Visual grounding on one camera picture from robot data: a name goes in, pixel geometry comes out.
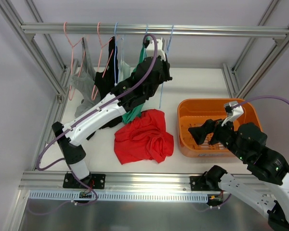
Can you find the white tank top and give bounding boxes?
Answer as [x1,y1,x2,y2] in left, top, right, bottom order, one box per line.
[118,36,131,83]

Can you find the blue hanger of red top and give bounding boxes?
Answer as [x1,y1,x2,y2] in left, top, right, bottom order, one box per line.
[158,25,174,109]

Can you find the blue hanger of white top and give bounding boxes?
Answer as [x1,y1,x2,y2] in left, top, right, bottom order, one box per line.
[114,22,122,86]

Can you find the red tank top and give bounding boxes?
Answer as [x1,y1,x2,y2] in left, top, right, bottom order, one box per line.
[114,109,174,165]

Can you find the green tank top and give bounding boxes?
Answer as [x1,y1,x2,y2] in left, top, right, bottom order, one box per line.
[122,45,146,124]

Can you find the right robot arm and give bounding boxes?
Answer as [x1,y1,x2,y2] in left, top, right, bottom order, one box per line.
[188,119,289,231]

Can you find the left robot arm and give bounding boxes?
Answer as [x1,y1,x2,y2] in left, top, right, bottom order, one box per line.
[52,56,172,188]

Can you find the black tank top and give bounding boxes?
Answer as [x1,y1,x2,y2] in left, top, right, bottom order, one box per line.
[86,36,124,140]

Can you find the pink hanger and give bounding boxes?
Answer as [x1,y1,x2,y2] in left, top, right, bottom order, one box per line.
[91,22,112,101]
[63,22,83,101]

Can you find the grey tank top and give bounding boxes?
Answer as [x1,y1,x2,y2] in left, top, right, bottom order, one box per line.
[70,38,101,117]

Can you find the orange plastic basket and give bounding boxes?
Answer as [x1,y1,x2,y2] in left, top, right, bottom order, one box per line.
[177,98,263,158]

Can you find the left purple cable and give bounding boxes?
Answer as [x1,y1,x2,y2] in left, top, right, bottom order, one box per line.
[36,33,158,171]

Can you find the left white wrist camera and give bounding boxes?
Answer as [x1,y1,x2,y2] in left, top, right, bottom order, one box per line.
[144,37,166,58]

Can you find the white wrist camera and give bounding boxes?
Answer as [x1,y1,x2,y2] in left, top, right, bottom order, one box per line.
[144,37,166,58]
[221,101,244,127]

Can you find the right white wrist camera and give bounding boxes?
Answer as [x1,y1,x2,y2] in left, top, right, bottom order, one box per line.
[221,101,244,127]

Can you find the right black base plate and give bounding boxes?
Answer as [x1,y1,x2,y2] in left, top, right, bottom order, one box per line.
[189,176,220,191]

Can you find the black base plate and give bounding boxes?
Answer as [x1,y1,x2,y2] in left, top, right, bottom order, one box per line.
[189,176,220,191]
[63,173,106,190]

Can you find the aluminium frame posts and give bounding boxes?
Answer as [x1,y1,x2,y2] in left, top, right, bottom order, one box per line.
[0,0,289,102]

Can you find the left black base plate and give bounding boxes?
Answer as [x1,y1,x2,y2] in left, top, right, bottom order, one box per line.
[63,173,106,190]

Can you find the aluminium hanging rail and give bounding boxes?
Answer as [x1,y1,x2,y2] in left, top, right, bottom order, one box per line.
[21,23,289,39]

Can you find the aluminium front rail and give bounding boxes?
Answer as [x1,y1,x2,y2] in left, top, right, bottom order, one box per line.
[18,170,270,191]

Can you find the white slotted cable duct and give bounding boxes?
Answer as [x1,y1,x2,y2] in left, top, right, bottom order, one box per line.
[28,190,208,203]

